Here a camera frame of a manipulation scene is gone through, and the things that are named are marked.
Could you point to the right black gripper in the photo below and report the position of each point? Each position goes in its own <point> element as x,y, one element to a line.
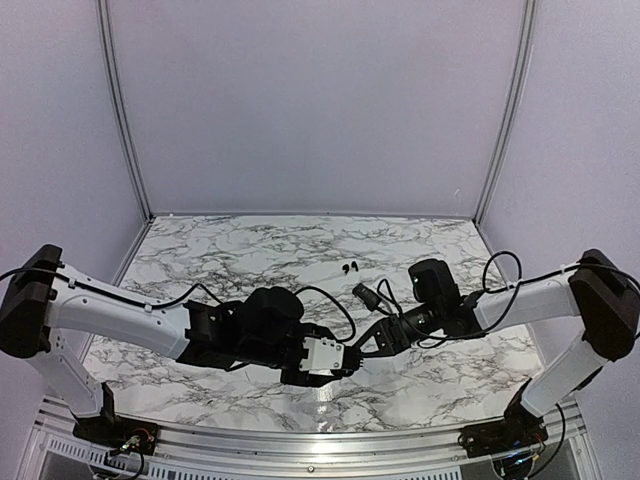
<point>390,337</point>

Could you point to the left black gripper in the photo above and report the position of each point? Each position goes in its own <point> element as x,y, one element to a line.
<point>310,380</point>

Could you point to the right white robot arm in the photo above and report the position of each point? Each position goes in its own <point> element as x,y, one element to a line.
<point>593,289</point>

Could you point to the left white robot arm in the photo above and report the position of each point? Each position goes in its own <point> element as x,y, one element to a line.
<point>45,297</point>

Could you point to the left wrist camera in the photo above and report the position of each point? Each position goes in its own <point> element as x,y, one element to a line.
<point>323,356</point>

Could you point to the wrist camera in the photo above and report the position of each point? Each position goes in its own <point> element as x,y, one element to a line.
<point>323,356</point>
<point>367,296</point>

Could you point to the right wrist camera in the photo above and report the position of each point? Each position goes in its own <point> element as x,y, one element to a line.
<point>367,296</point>

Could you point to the front aluminium rail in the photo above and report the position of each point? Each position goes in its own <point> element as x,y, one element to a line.
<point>198,452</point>

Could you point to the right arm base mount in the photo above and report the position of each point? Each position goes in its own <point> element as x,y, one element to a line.
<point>518,428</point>

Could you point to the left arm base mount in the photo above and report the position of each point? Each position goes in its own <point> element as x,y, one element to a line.
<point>120,433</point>

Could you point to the right aluminium frame post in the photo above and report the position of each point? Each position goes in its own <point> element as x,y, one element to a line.
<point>513,99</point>

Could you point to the aluminium frame post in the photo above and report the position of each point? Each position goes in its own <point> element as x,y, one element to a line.
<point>513,99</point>
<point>117,98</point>

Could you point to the left aluminium frame post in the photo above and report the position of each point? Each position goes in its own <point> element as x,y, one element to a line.
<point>117,98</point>

